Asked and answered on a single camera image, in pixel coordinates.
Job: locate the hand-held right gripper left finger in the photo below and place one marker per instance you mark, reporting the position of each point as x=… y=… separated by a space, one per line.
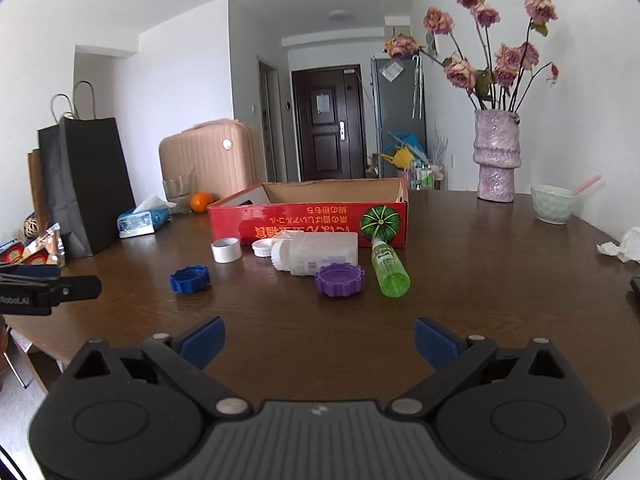
x=202 y=342

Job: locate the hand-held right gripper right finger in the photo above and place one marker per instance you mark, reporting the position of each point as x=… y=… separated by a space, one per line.
x=435 y=342

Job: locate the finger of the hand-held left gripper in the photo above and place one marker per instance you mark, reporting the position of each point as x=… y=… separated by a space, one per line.
x=80 y=287
x=30 y=272

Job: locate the blue plastic lid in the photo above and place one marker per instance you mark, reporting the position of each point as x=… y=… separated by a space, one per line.
x=190 y=280

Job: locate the green spray bottle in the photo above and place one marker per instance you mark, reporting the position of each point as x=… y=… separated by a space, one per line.
x=391 y=272

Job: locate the white tape roll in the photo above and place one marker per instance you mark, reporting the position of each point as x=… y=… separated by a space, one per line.
x=226 y=251

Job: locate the small white cap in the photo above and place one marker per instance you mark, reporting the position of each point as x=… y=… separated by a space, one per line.
x=261 y=248

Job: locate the purple plastic lid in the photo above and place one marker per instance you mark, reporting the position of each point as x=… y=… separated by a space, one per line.
x=340 y=280

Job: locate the red cardboard box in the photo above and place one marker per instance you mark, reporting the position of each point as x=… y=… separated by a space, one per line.
x=320 y=215

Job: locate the colourful snack packets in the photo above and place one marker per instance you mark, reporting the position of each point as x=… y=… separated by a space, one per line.
x=37 y=250

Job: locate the woven rattan ball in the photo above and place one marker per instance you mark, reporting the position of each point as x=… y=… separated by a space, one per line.
x=31 y=226

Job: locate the brown paper bag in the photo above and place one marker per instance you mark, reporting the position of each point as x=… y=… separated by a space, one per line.
x=36 y=190

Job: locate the blue tissue pack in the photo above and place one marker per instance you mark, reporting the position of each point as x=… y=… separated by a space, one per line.
x=142 y=220

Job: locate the black paper bag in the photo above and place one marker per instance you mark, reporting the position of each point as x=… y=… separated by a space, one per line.
x=82 y=185

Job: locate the clear glass cup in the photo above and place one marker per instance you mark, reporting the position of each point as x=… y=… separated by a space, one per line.
x=176 y=195

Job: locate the orange fruit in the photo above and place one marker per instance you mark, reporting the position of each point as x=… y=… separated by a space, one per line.
x=201 y=203

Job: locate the cart with bottles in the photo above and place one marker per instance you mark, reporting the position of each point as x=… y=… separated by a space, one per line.
x=425 y=175

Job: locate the pale green bowl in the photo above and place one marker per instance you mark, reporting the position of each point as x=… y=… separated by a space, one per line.
x=552 y=207

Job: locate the pink suitcase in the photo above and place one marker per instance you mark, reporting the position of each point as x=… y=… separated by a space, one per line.
x=210 y=155

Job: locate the yellow watering can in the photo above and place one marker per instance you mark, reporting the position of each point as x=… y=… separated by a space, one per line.
x=400 y=157

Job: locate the pink textured vase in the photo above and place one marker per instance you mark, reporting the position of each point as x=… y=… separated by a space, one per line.
x=496 y=160

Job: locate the blue folded umbrella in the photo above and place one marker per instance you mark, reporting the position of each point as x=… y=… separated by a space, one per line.
x=407 y=139

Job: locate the crumpled white tissue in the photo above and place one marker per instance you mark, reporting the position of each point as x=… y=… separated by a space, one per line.
x=625 y=246

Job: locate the dark brown door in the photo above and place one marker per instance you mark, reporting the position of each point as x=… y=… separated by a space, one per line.
x=330 y=150

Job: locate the pink spoon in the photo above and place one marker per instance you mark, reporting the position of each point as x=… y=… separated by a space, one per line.
x=587 y=184

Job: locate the grey refrigerator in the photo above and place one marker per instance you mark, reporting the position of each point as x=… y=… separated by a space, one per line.
x=395 y=105

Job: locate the bunch of dried roses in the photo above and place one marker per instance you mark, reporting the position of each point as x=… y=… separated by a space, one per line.
x=505 y=67

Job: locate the round ceiling lamp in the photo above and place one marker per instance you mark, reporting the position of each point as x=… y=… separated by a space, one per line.
x=340 y=14

